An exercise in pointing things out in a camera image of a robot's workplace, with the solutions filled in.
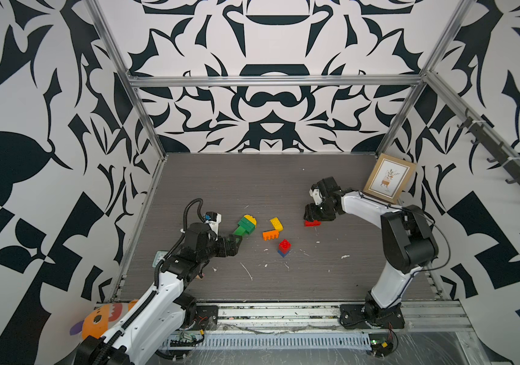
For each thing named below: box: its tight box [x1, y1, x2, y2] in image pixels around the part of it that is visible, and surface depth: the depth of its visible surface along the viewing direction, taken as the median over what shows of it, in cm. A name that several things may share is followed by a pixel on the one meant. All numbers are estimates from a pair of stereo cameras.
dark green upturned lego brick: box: [237, 216, 256, 235], surface depth 95 cm
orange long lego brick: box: [262, 229, 280, 242], surface depth 93 cm
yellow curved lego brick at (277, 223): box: [269, 216, 284, 232], surface depth 96 cm
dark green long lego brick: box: [237, 216, 257, 235], surface depth 95 cm
